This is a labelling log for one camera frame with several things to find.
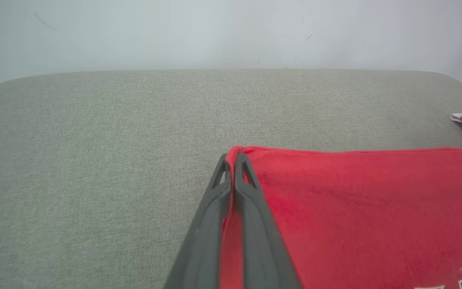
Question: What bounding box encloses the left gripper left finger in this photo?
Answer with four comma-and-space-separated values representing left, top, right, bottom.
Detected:
164, 154, 232, 289

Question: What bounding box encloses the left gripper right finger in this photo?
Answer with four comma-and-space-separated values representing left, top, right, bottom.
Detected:
234, 152, 303, 289

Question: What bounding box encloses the red shirt with white hem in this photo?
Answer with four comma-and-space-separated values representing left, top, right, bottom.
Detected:
219, 144, 462, 289

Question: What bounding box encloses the grey fabric sofa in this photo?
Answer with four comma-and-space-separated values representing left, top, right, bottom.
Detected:
0, 68, 462, 289

